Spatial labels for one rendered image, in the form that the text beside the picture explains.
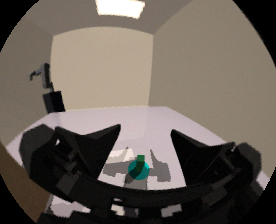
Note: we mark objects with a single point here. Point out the dark green post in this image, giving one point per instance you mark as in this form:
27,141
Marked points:
140,163

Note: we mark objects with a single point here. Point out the cyan circle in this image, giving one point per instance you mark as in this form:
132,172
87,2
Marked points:
138,175

